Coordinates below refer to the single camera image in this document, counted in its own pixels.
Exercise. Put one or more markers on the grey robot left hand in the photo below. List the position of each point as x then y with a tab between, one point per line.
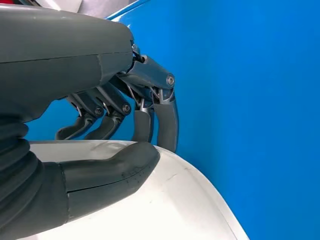
62	66

